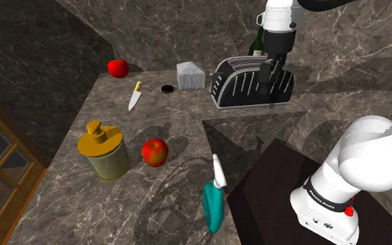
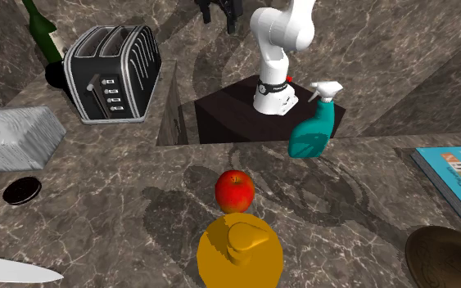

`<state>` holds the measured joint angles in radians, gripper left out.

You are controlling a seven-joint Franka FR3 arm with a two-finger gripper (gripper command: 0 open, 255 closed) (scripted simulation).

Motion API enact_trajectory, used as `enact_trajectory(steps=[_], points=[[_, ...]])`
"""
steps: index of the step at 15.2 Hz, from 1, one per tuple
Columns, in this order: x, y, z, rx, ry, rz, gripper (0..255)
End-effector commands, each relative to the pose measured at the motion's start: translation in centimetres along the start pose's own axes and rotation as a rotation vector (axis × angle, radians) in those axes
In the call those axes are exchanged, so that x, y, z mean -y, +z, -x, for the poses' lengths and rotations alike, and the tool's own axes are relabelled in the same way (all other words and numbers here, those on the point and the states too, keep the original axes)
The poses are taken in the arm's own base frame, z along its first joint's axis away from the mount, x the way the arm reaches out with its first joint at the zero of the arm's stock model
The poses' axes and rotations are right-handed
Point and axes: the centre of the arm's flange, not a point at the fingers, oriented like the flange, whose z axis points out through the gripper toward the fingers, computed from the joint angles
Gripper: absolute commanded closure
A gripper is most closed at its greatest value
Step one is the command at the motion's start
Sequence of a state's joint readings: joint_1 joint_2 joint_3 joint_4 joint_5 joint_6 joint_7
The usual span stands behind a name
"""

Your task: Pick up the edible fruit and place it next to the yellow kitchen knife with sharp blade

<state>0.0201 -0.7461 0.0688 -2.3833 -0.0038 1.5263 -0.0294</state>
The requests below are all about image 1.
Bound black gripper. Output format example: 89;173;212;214
258;29;297;86

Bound green glass bottle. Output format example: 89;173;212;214
247;26;269;57

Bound black toaster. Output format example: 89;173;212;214
209;55;295;111

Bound grey ribbed block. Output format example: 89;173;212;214
176;61;206;91

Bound dark robot stand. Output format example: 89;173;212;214
226;137;392;245

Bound red and orange apple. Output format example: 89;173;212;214
141;138;169;168

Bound teal spray bottle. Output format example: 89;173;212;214
201;153;228;235

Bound plain red apple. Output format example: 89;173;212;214
107;59;130;79

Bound olive jar with yellow lid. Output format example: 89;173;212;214
77;120;130;182

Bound yellow handled knife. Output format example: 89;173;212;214
127;80;143;112

